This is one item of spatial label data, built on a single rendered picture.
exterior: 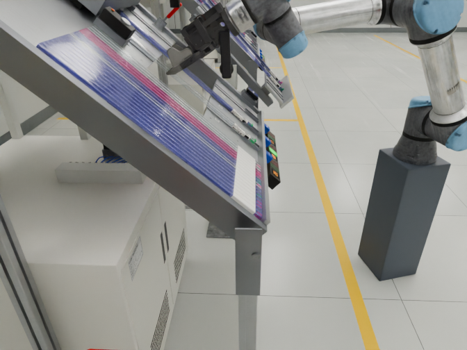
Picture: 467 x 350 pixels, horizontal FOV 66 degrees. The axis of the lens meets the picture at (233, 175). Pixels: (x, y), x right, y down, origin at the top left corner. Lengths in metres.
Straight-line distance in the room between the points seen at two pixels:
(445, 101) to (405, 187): 0.36
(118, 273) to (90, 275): 0.06
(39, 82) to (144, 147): 0.19
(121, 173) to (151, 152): 0.46
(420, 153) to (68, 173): 1.19
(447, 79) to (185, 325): 1.21
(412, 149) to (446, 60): 0.39
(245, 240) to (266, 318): 0.85
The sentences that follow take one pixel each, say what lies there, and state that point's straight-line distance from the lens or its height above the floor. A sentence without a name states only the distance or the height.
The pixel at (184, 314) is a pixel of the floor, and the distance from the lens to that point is 1.52.
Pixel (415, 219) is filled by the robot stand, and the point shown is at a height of 0.32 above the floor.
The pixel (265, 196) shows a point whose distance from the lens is 0.79.
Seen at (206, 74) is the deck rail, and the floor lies 0.86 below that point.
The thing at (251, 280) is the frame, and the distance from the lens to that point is 0.74.
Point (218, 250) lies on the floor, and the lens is 1.77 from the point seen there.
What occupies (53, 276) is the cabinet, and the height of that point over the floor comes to 0.58.
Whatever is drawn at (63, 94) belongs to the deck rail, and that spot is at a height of 0.99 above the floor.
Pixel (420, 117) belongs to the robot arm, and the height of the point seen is 0.73.
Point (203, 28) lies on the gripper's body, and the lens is 0.92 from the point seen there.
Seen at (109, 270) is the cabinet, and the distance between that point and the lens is 0.85.
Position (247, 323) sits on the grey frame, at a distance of 0.86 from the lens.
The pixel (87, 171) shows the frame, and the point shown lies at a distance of 1.14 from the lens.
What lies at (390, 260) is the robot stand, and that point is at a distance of 1.66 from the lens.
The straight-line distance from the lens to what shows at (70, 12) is 0.92.
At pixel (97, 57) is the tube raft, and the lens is 0.78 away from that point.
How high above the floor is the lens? 1.16
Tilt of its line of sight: 29 degrees down
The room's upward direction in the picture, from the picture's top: 1 degrees counter-clockwise
